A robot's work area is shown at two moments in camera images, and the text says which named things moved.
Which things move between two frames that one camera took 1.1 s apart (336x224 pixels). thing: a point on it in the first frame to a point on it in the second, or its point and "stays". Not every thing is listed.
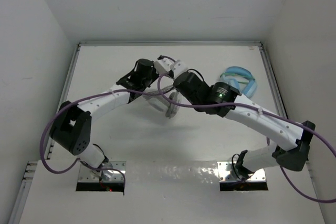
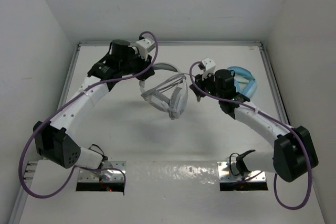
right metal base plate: x=226 y=173 stays
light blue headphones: x=241 y=78 stays
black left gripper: x=154 y=72 to x=143 y=63
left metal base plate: x=112 y=171 stays
